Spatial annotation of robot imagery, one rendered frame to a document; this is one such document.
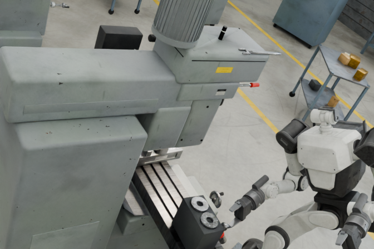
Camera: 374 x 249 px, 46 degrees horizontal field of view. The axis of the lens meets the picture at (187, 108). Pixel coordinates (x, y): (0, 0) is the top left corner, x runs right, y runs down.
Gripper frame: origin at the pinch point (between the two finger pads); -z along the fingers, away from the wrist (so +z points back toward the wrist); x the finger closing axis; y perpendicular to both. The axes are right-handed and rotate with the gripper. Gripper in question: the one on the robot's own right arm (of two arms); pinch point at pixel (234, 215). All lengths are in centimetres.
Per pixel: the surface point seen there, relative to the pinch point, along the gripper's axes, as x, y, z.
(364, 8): -213, -295, 783
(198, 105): 45, -29, 7
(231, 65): 66, -19, 18
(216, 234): -5.0, -1.0, -11.2
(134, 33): 71, -68, 4
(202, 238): -3.2, -3.0, -18.4
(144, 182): -8, -55, -10
